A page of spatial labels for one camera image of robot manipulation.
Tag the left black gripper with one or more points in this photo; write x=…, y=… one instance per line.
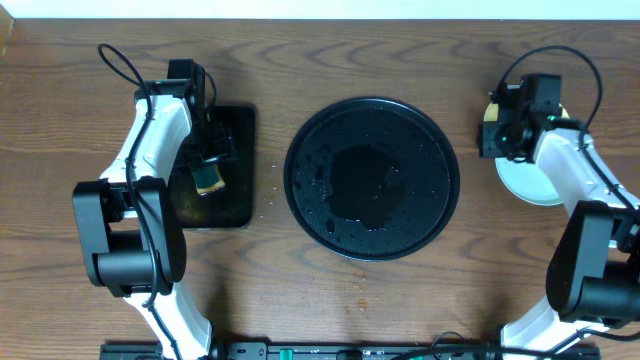
x=218, y=150

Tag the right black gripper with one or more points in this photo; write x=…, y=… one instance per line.
x=488, y=138

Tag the green and yellow sponge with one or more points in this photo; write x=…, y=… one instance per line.
x=208, y=179

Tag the yellow plate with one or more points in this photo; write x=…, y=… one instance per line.
x=492, y=112

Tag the light blue plate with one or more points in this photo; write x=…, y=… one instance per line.
x=527, y=182

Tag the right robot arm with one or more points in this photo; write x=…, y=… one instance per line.
x=592, y=281

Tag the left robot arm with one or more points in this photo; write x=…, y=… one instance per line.
x=131, y=238

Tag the black rectangular tray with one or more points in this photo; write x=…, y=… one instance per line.
x=232, y=205

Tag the round black tray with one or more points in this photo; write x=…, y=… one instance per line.
x=371, y=179

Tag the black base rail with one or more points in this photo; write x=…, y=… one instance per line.
x=263, y=351

